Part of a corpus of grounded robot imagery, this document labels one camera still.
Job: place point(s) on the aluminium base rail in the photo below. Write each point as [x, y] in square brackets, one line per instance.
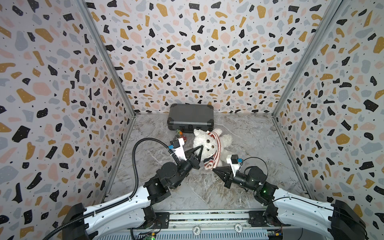
[211, 225]

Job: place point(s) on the white teddy bear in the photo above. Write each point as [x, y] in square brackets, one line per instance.
[202, 138]

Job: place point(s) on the bag of colourful small parts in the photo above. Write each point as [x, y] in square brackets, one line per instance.
[180, 134]

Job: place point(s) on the red white striped knitted sweater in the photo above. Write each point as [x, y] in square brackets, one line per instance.
[214, 160]

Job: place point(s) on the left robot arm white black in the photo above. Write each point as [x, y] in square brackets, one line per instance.
[133, 210]

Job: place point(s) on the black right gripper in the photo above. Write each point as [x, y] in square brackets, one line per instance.
[229, 177]

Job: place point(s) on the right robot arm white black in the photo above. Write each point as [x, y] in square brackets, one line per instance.
[335, 221]

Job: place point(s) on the dark grey hard case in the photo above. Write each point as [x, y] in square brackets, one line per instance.
[187, 117]

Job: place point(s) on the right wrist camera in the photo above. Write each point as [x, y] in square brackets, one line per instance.
[235, 163]

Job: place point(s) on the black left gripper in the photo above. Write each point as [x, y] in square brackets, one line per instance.
[186, 163]

